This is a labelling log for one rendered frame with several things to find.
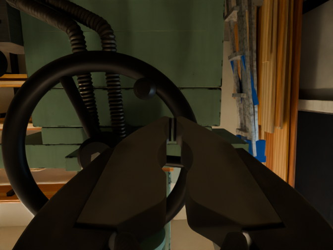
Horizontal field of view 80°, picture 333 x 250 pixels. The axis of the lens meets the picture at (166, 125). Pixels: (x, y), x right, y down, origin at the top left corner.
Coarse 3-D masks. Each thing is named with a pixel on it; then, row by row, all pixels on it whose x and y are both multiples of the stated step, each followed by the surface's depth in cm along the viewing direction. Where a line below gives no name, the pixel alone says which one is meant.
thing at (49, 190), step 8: (16, 56) 266; (16, 64) 266; (8, 72) 252; (16, 72) 266; (0, 80) 233; (8, 80) 234; (16, 80) 234; (24, 80) 235; (16, 88) 268; (0, 120) 231; (0, 128) 236; (32, 128) 238; (40, 128) 239; (40, 184) 288; (48, 184) 288; (56, 184) 287; (64, 184) 287; (0, 192) 264; (8, 192) 253; (48, 192) 263; (0, 200) 245; (8, 200) 246; (16, 200) 246
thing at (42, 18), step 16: (16, 0) 33; (32, 0) 33; (48, 0) 33; (64, 0) 33; (48, 16) 32; (64, 16) 32; (80, 16) 32; (96, 16) 31; (80, 32) 32; (112, 32) 32; (80, 48) 32; (112, 48) 32; (80, 80) 33; (112, 80) 33; (112, 96) 33; (96, 112) 35; (112, 112) 34; (112, 128) 35
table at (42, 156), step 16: (0, 144) 47; (32, 144) 47; (48, 144) 47; (64, 144) 47; (80, 144) 47; (176, 144) 47; (240, 144) 47; (0, 160) 48; (32, 160) 48; (48, 160) 48; (64, 160) 48
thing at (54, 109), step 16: (48, 96) 45; (64, 96) 46; (96, 96) 46; (128, 96) 46; (192, 96) 46; (208, 96) 46; (48, 112) 46; (64, 112) 46; (128, 112) 46; (144, 112) 46; (160, 112) 46; (208, 112) 46
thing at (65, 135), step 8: (48, 128) 47; (56, 128) 47; (64, 128) 47; (72, 128) 47; (80, 128) 47; (104, 128) 47; (136, 128) 47; (208, 128) 47; (48, 136) 47; (56, 136) 47; (64, 136) 47; (72, 136) 47; (80, 136) 47
